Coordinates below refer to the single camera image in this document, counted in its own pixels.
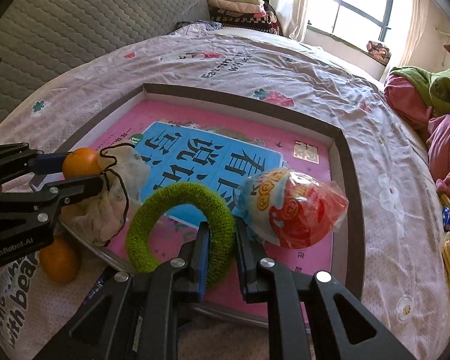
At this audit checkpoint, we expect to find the stack of folded blankets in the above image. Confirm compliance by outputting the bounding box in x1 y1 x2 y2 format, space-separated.
207 0 282 35

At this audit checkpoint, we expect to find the cream mesh drawstring pouch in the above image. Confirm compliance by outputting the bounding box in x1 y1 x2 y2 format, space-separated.
59 143 150 246

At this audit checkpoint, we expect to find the green fuzzy ring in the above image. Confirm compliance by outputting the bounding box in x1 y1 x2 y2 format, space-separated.
125 181 236 288

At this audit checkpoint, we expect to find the strawberry print bed sheet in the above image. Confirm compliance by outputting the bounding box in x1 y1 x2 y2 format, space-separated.
0 24 450 359

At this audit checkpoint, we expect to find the white curtain right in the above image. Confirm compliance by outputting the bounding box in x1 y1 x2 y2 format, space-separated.
379 0 430 83

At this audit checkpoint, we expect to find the white curtain left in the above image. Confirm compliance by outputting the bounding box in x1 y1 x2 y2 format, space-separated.
270 0 309 42

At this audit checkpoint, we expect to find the grey shallow cardboard box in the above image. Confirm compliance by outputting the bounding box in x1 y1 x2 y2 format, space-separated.
29 82 367 330

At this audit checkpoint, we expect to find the grey quilted headboard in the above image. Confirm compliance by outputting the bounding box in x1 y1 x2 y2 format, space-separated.
0 0 209 123

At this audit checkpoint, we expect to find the white curtain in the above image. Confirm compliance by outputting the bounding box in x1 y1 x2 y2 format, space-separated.
379 0 430 83
270 0 309 42

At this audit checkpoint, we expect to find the pink and blue book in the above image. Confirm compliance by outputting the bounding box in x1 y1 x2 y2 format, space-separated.
89 99 333 323

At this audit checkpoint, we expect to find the orange tangerine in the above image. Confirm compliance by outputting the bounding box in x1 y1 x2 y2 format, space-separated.
39 235 81 284
62 147 102 179

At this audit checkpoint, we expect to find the blue snack packet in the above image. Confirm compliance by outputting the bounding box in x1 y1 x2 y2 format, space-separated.
82 267 117 305

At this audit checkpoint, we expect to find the pink crumpled quilt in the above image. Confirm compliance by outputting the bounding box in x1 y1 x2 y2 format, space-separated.
385 74 450 199

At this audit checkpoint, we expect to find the window with dark frame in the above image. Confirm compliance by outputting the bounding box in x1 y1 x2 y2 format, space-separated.
308 0 394 48

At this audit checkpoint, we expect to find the red surprise egg toy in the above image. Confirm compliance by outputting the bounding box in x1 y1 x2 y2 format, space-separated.
234 167 349 249

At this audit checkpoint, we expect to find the patterned item on windowsill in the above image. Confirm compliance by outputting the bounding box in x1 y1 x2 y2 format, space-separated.
367 41 391 65

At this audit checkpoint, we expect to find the green blanket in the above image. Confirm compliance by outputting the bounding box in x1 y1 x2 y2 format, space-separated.
390 66 450 116

